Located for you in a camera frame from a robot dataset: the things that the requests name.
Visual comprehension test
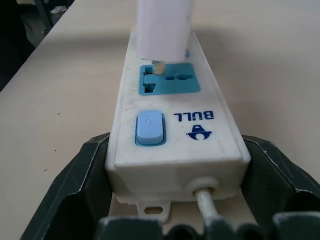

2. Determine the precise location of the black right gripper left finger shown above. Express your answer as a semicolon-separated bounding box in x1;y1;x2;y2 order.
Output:
20;131;118;240

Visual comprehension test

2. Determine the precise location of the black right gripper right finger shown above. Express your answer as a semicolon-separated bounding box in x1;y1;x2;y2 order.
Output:
236;134;320;240

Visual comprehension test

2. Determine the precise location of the white power strip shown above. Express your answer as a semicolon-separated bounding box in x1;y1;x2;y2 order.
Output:
104;31;252;223

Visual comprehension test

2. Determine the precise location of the white charger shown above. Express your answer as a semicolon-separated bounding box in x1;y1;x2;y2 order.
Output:
135;0;196;76

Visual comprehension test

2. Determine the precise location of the white shoe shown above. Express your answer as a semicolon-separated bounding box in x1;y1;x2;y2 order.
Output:
49;5;68;15

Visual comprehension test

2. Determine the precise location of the white power strip cable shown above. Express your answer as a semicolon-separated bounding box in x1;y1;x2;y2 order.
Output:
194;188;220;222

